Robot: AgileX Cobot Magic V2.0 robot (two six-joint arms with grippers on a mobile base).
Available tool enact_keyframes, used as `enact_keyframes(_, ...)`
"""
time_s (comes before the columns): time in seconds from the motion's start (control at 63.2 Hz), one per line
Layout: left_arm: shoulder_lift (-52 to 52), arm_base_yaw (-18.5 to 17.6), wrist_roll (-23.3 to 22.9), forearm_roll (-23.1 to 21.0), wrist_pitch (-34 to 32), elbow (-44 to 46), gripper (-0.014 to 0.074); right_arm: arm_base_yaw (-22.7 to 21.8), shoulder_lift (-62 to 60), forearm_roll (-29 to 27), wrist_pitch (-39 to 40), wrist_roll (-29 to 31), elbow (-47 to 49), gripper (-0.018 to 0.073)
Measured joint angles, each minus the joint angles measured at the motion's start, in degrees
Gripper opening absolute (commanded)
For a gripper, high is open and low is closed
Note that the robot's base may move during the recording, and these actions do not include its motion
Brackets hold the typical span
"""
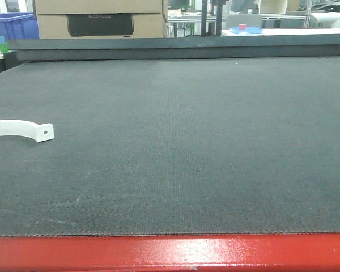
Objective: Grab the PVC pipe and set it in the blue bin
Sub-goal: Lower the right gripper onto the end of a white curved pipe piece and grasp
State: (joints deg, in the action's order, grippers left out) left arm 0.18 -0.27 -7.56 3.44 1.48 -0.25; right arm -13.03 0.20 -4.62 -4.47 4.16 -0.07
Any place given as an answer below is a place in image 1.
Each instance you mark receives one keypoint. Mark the white PVC pipe clamp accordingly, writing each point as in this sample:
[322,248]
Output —
[37,132]

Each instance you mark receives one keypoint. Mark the dark grey table mat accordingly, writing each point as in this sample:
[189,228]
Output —
[172,147]

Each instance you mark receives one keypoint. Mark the blue tray with red block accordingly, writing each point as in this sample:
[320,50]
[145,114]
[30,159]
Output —
[243,29]

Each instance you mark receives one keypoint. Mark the large cardboard box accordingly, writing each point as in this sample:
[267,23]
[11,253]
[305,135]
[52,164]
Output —
[101,19]

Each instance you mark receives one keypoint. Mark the blue plastic crate background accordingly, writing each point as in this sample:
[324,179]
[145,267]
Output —
[18,25]

